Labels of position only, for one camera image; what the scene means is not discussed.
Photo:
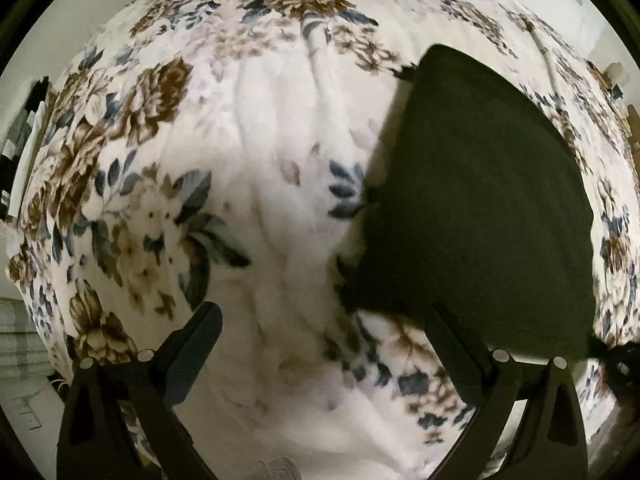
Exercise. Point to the black striped sweater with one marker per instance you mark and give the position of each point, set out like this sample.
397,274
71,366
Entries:
482,225

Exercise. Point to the floral bed cover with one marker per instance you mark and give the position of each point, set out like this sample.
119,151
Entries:
226,150

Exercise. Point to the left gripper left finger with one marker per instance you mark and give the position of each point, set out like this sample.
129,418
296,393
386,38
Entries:
94,438

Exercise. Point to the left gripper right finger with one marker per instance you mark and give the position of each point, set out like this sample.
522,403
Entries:
549,440

